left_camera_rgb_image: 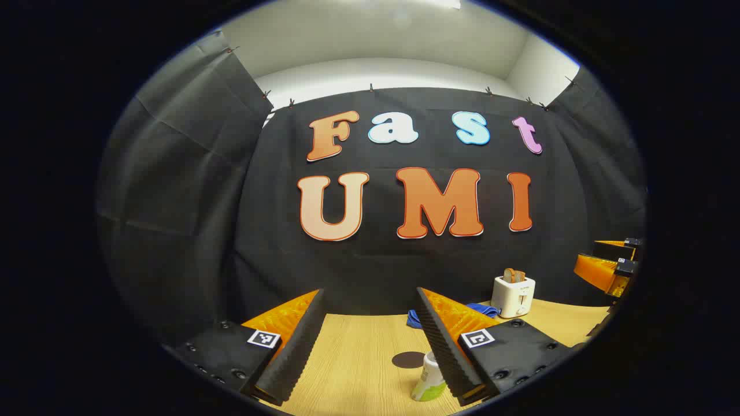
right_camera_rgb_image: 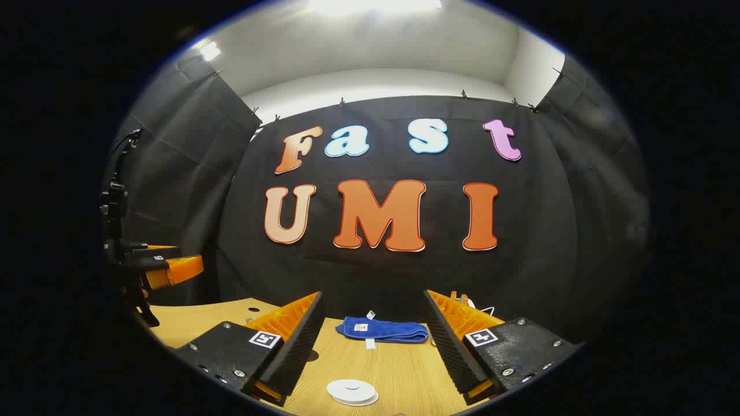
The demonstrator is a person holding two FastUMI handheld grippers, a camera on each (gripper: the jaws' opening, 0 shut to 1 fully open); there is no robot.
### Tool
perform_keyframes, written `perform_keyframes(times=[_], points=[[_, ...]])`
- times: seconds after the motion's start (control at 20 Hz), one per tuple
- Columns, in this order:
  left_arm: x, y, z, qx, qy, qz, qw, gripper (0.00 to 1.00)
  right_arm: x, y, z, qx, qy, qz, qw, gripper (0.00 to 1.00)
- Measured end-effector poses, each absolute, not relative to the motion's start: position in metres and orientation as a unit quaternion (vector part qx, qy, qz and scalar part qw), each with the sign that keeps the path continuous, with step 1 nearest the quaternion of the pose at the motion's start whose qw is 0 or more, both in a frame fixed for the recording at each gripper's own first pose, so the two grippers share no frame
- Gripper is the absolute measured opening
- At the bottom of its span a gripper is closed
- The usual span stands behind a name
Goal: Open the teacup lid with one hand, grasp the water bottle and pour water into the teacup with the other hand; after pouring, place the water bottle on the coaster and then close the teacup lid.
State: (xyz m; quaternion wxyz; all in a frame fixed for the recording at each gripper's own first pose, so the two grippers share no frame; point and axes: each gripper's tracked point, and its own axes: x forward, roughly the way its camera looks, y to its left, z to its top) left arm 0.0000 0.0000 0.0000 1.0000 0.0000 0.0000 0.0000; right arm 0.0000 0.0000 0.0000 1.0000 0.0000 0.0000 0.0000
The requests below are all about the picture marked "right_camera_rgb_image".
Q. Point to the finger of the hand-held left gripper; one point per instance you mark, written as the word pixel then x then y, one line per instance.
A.
pixel 176 271
pixel 159 253

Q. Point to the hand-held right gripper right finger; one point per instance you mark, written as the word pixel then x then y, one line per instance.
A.
pixel 451 352

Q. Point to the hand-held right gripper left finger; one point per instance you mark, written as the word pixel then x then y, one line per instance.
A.
pixel 300 346

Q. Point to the dark round coaster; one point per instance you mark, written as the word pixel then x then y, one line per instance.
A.
pixel 313 355

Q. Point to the white teacup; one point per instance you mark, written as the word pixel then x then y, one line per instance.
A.
pixel 338 392

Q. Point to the white teacup lid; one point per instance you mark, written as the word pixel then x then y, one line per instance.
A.
pixel 351 385

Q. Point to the blue towel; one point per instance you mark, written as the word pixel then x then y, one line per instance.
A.
pixel 387 330

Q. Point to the white saucer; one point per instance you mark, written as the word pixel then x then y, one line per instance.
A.
pixel 367 402

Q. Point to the black backdrop cloth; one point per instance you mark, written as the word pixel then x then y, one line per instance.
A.
pixel 404 277

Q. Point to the ceiling light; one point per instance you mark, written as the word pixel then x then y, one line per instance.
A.
pixel 376 5
pixel 210 51

